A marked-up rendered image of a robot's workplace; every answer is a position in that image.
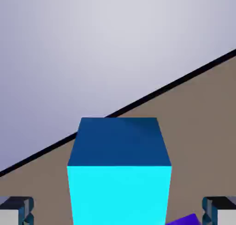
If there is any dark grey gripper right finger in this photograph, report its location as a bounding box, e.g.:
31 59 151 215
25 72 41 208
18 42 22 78
202 196 236 225

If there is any small cyan cube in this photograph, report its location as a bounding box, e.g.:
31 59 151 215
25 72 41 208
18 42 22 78
66 117 172 225

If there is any small purple cube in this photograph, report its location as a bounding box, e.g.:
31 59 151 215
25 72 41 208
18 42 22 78
165 213 202 225

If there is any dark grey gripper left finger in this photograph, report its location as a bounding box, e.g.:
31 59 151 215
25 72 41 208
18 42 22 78
0 196 35 225

